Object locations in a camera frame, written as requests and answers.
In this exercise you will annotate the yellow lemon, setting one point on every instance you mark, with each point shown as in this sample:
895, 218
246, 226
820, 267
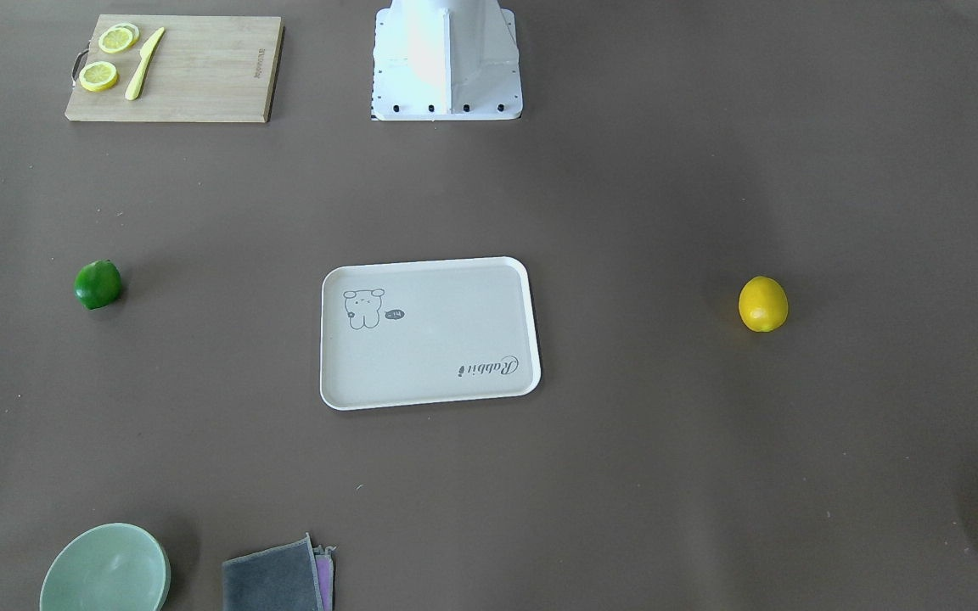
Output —
763, 304

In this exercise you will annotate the green lime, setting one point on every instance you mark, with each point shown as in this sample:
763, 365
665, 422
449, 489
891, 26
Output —
98, 284

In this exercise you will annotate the white rabbit print tray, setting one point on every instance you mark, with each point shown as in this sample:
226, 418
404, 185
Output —
423, 332

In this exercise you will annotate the purple cloth underneath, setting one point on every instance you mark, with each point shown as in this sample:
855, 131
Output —
325, 573

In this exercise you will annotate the grey folded cloth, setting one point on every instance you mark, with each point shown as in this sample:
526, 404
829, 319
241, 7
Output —
280, 578

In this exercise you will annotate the yellow plastic knife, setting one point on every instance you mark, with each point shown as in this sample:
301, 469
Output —
136, 84

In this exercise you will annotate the bamboo cutting board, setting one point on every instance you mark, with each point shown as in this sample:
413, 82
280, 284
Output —
206, 68

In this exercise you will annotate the lower lemon slice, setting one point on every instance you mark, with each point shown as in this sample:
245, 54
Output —
98, 76

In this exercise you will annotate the lemon slice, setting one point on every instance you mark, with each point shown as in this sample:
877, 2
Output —
98, 76
119, 38

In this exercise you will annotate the mint green bowl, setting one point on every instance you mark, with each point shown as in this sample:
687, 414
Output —
114, 566

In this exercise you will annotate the upper lemon slice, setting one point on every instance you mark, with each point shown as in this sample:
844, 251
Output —
119, 38

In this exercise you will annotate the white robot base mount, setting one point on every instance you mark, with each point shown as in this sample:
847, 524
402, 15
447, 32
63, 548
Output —
446, 61

